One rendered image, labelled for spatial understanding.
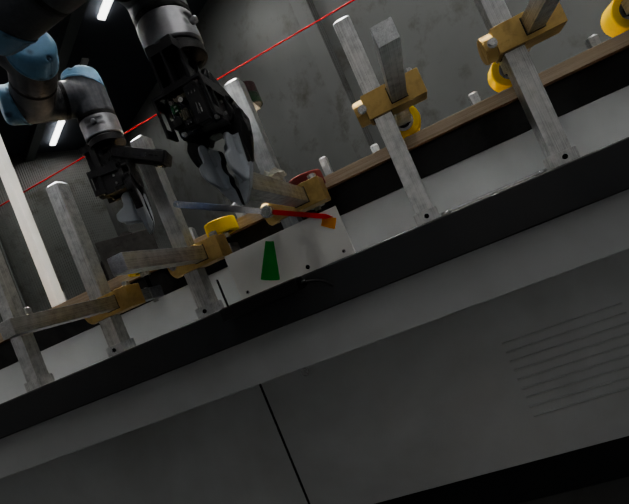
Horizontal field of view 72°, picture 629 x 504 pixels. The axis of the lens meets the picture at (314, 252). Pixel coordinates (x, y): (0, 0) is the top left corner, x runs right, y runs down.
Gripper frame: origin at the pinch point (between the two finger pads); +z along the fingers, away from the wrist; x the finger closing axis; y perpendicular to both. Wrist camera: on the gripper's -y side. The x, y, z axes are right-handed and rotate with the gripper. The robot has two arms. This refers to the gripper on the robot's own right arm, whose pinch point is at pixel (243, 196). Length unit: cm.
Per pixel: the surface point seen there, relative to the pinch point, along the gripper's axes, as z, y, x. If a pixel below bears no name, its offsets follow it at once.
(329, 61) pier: -279, -621, -10
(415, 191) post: 6.4, -30.5, 21.0
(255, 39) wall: -418, -708, -119
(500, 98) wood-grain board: -6, -49, 45
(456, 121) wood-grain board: -6, -49, 35
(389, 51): -10.4, -6.6, 24.8
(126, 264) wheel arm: 0.5, -4.1, -23.5
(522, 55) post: -8, -30, 47
